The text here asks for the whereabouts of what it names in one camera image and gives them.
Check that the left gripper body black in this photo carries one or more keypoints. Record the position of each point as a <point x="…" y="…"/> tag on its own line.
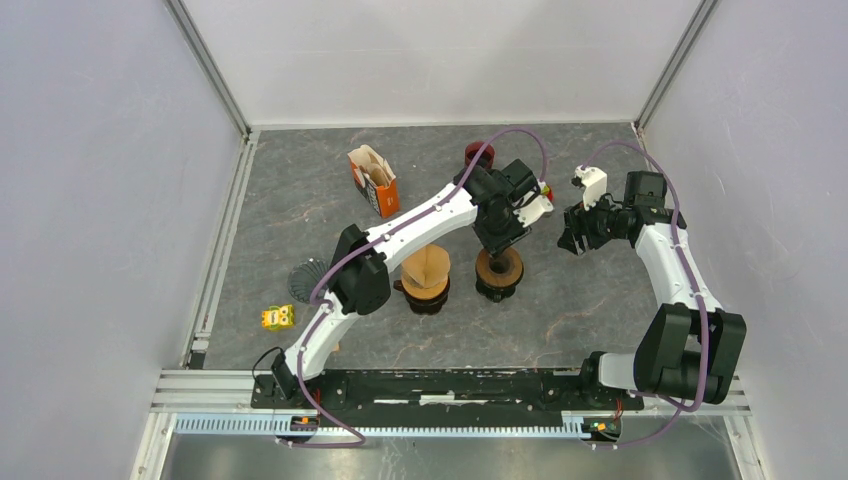
<point x="502" y="232"/>

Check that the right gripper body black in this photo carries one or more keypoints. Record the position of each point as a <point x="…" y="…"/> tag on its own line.
<point x="600" y="224"/>

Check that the brown paper coffee filter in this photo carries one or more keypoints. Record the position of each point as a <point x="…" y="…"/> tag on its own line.
<point x="427" y="268"/>

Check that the clear glass dripper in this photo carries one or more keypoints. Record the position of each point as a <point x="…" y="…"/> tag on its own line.
<point x="424" y="294"/>

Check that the brown glass dripper cup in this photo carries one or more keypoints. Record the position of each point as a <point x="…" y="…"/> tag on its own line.
<point x="429" y="306"/>

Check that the orange coffee filter box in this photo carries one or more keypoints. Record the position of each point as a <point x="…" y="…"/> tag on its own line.
<point x="375" y="180"/>

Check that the grey ribbed dripper cone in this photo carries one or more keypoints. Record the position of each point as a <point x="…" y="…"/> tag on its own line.
<point x="304" y="278"/>

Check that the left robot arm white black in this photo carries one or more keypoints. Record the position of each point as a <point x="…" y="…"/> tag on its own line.
<point x="358" y="280"/>

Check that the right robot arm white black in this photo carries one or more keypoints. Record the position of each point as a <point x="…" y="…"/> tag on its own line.
<point x="689" y="353"/>

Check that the green glass dripper cup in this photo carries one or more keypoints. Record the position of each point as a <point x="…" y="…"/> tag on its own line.
<point x="495" y="294"/>

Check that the dark red black carafe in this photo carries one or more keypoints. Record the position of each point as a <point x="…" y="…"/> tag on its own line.
<point x="485" y="155"/>

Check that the yellow green toy figure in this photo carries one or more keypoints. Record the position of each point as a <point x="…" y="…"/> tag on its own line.
<point x="277" y="317"/>

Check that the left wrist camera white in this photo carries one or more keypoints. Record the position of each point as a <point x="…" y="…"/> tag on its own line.
<point x="536" y="209"/>

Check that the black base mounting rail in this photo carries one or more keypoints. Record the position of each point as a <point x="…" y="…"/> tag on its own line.
<point x="441" y="398"/>

